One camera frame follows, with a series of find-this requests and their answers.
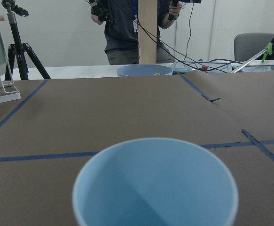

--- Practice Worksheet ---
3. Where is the blue teach pendant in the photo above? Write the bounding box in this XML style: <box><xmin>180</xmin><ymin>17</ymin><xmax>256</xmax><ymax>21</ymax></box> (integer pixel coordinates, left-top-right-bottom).
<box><xmin>238</xmin><ymin>60</ymin><xmax>274</xmax><ymax>73</ymax></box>
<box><xmin>170</xmin><ymin>61</ymin><xmax>232</xmax><ymax>73</ymax></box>

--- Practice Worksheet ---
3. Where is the black camera tripod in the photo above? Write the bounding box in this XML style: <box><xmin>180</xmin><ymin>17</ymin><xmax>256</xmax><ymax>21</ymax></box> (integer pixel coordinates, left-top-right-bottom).
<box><xmin>1</xmin><ymin>0</ymin><xmax>50</xmax><ymax>81</ymax></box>

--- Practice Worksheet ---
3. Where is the wooden post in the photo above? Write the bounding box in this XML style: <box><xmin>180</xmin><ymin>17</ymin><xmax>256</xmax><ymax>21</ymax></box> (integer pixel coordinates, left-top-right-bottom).
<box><xmin>138</xmin><ymin>0</ymin><xmax>157</xmax><ymax>64</ymax></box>

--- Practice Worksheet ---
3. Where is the light blue cup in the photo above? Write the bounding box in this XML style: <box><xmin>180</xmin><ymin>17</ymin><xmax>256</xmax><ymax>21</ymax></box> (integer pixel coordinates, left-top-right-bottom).
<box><xmin>72</xmin><ymin>138</ymin><xmax>239</xmax><ymax>226</ymax></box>

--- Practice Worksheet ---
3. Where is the standing person grey shirt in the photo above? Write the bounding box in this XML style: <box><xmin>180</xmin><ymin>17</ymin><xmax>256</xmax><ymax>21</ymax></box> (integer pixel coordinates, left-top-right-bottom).
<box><xmin>91</xmin><ymin>0</ymin><xmax>181</xmax><ymax>65</ymax></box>

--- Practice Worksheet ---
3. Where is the blue bowl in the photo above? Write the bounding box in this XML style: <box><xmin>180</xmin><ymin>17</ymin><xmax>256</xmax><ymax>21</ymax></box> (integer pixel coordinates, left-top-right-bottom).
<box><xmin>117</xmin><ymin>64</ymin><xmax>173</xmax><ymax>77</ymax></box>

